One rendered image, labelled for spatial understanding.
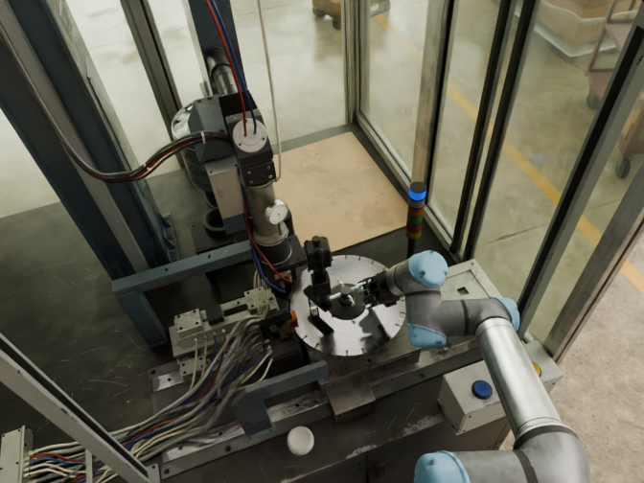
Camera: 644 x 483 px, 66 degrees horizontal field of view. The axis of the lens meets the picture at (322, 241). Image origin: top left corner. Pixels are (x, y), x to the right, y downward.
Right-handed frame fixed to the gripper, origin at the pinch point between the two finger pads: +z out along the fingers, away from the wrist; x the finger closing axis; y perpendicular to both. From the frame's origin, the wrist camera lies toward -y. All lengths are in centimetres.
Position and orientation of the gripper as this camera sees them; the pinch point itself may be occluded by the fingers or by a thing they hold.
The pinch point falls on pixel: (372, 295)
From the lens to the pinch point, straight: 134.7
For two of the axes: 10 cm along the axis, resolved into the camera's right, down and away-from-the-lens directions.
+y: -9.0, 2.0, -3.7
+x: 2.9, 9.4, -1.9
